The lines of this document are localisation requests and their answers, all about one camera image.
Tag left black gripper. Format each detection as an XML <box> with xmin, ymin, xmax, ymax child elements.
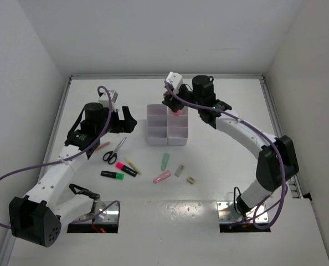
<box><xmin>95</xmin><ymin>105</ymin><xmax>136</xmax><ymax>137</ymax></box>

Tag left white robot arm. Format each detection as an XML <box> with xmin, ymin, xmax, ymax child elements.
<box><xmin>9</xmin><ymin>103</ymin><xmax>137</xmax><ymax>247</ymax></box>

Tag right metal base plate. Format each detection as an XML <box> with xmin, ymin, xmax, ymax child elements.
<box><xmin>216</xmin><ymin>201</ymin><xmax>270</xmax><ymax>224</ymax></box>

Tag black handled scissors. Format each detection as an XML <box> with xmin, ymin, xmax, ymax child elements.
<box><xmin>102</xmin><ymin>137</ymin><xmax>127</xmax><ymax>165</ymax></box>

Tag orange highlighter pencil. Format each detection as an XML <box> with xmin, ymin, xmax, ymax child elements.
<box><xmin>95</xmin><ymin>141</ymin><xmax>110</xmax><ymax>151</ymax></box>

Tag small tan eraser block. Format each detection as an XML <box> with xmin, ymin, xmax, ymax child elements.
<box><xmin>187</xmin><ymin>176</ymin><xmax>196</xmax><ymax>185</ymax></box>

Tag yellow slim highlighter pen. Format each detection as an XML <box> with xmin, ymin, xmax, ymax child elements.
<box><xmin>124</xmin><ymin>157</ymin><xmax>142</xmax><ymax>175</ymax></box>

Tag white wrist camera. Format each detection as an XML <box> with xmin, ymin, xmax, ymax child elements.
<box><xmin>164</xmin><ymin>71</ymin><xmax>183</xmax><ymax>90</ymax></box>
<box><xmin>98</xmin><ymin>90</ymin><xmax>118</xmax><ymax>111</ymax></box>

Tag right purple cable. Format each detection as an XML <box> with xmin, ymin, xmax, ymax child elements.
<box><xmin>164</xmin><ymin>83</ymin><xmax>289</xmax><ymax>231</ymax></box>

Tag metal base plate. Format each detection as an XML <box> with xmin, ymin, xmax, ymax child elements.
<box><xmin>216</xmin><ymin>201</ymin><xmax>270</xmax><ymax>224</ymax></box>
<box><xmin>72</xmin><ymin>200</ymin><xmax>121</xmax><ymax>224</ymax></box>

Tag right white divided container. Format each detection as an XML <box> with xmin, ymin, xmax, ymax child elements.
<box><xmin>167</xmin><ymin>107</ymin><xmax>189</xmax><ymax>146</ymax></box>

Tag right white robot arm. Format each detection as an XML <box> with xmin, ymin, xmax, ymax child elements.
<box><xmin>162</xmin><ymin>72</ymin><xmax>299</xmax><ymax>217</ymax></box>

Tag pink translucent cap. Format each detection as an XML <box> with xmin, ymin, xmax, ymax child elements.
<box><xmin>153</xmin><ymin>170</ymin><xmax>172</xmax><ymax>184</ymax></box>

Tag white divided container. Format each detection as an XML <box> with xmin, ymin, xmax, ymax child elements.
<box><xmin>146</xmin><ymin>104</ymin><xmax>168</xmax><ymax>146</ymax></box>
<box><xmin>167</xmin><ymin>107</ymin><xmax>189</xmax><ymax>146</ymax></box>

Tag green translucent cap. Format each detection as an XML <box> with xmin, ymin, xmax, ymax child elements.
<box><xmin>161</xmin><ymin>153</ymin><xmax>170</xmax><ymax>171</ymax></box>

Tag green cap black highlighter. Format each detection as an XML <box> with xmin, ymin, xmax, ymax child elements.
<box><xmin>100</xmin><ymin>171</ymin><xmax>124</xmax><ymax>180</ymax></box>

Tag colourful glue stick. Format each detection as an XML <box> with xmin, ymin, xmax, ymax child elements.
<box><xmin>172</xmin><ymin>110</ymin><xmax>182</xmax><ymax>116</ymax></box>

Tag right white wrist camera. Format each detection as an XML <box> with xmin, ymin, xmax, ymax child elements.
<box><xmin>164</xmin><ymin>71</ymin><xmax>183</xmax><ymax>90</ymax></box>

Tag pink cap black highlighter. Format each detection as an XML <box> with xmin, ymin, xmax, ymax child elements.
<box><xmin>115</xmin><ymin>162</ymin><xmax>138</xmax><ymax>177</ymax></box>

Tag left white divided container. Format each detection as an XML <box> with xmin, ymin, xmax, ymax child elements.
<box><xmin>146</xmin><ymin>104</ymin><xmax>168</xmax><ymax>146</ymax></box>

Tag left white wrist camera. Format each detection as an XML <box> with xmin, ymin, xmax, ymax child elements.
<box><xmin>98</xmin><ymin>90</ymin><xmax>118</xmax><ymax>111</ymax></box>

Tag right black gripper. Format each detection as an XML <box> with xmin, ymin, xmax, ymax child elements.
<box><xmin>163</xmin><ymin>84</ymin><xmax>202</xmax><ymax>112</ymax></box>

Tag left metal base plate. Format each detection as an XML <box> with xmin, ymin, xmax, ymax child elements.
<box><xmin>72</xmin><ymin>200</ymin><xmax>121</xmax><ymax>224</ymax></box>

